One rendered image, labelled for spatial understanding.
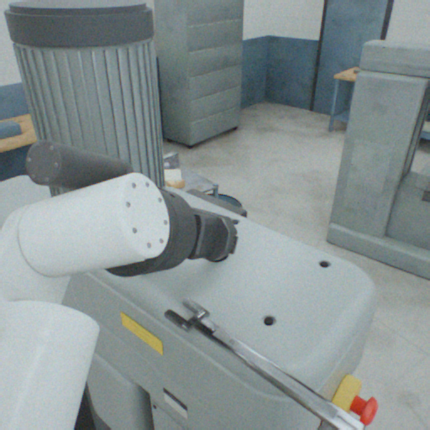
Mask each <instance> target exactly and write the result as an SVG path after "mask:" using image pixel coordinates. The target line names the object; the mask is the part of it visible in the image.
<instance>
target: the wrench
mask: <svg viewBox="0 0 430 430"><path fill-rule="evenodd" d="M183 305H184V306H185V307H187V308H188V309H190V310H191V311H192V312H194V313H196V314H195V315H194V316H192V317H191V318H189V319H188V320H186V319H185V318H184V317H183V316H180V315H179V314H177V313H176V312H174V311H173V310H171V309H169V310H167V311H166V312H165V317H166V318H167V319H169V320H170V322H172V323H173V324H175V325H176V326H177V327H178V328H182V329H183V330H185V331H186V332H187V333H189V332H190V331H191V330H192V329H194V328H195V330H197V331H198V332H199V333H200V334H203V335H204V336H206V337H207V338H209V339H210V341H212V342H213V343H215V344H216V345H217V346H218V347H219V348H221V349H224V350H225V351H226V352H228V353H229V354H231V355H232V356H233V357H234V358H236V360H238V361H239V362H240V363H242V364H245V365H246V366H247V367H249V368H250V369H252V371H254V372H255V373H257V374H258V376H260V377H261V378H264V379H265V380H267V381H268V382H270V383H271V384H272V385H273V386H275V387H276V388H278V389H279V391H282V392H283V393H285V394H286V395H287V396H289V397H290V398H291V399H292V400H294V401H297V402H298V403H299V405H301V406H303V407H304V408H305V409H307V410H308V411H309V412H311V413H313V414H314V415H316V416H317V417H318V418H319V419H320V420H322V421H323V422H325V423H326V424H327V425H329V426H331V427H332V428H334V429H335V430H365V425H364V424H363V423H362V422H360V421H358V420H357V419H355V418H354V417H352V416H350V415H349V414H348V413H347V412H345V411H344V410H342V409H341V408H339V407H338V406H336V405H334V404H333V403H332V402H330V401H328V399H326V398H325V397H323V396H321V395H320V394H319V393H317V392H316V391H314V390H312V389H311V388H309V387H308V385H306V384H304V383H303V382H301V381H300V380H298V379H296V378H295V377H293V376H292V375H290V374H288V373H287V371H285V370H283V369H282V368H280V367H279V366H277V365H276V364H274V363H272V362H271V361H269V360H268V359H267V358H266V357H265V356H263V355H262V354H260V353H258V352H257V351H255V350H254V349H252V348H250V346H248V345H247V344H245V343H242V342H241V341H239V339H238V338H236V337H234V336H233V335H232V334H231V333H229V332H227V331H226V330H223V329H222V328H220V327H219V326H218V325H217V324H215V323H214V322H212V320H210V319H209V318H208V317H209V316H210V312H209V311H208V310H207V309H205V308H204V307H202V306H201V305H199V304H197V303H196V302H194V300H192V299H191V298H190V297H189V296H186V297H185V298H183Z"/></svg>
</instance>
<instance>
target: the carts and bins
mask: <svg viewBox="0 0 430 430"><path fill-rule="evenodd" d="M164 166H165V186H168V187H173V188H175V189H177V190H181V191H184V192H186V191H189V190H191V189H195V190H198V191H200V192H204V193H206V192H209V191H212V190H213V193H211V194H208V195H210V196H213V197H216V198H218V199H220V200H223V201H225V202H229V203H232V204H233V205H236V206H238V207H242V204H241V203H240V201H239V200H237V199H236V198H234V197H231V196H228V195H223V194H218V188H219V185H218V184H217V183H216V182H213V181H210V180H208V179H207V178H206V177H204V176H200V175H198V174H197V173H195V172H194V171H192V170H189V169H187V168H186V167H185V166H183V165H179V159H178V152H175V151H172V152H170V153H168V154H165V155H164ZM242 209H243V207H242Z"/></svg>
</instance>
